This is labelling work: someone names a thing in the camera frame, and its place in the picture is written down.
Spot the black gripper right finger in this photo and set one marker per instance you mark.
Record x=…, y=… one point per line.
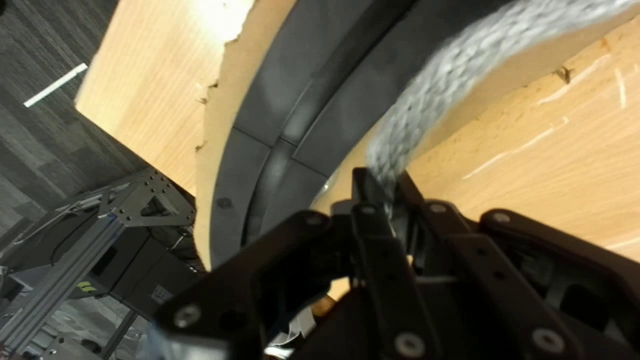
x=521, y=292

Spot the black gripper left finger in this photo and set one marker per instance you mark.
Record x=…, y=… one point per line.
x=321, y=292

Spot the black curved track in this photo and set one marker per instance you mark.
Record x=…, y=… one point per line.
x=321, y=81

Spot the black aluminium extrusion frame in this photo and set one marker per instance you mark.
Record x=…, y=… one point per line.
x=126, y=232

